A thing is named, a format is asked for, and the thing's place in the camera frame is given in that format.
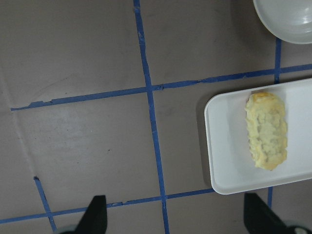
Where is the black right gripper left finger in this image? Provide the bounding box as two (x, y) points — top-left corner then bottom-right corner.
(74, 195), (108, 234)

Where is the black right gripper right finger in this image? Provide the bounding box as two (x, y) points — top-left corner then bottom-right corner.
(243, 193), (290, 234)

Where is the yellow bread loaf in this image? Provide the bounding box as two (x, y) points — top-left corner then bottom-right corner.
(245, 92), (288, 171)

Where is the white rectangular tray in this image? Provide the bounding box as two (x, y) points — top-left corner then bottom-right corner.
(204, 78), (312, 195)

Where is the white shallow dish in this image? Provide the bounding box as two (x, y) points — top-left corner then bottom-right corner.
(253, 0), (312, 44)

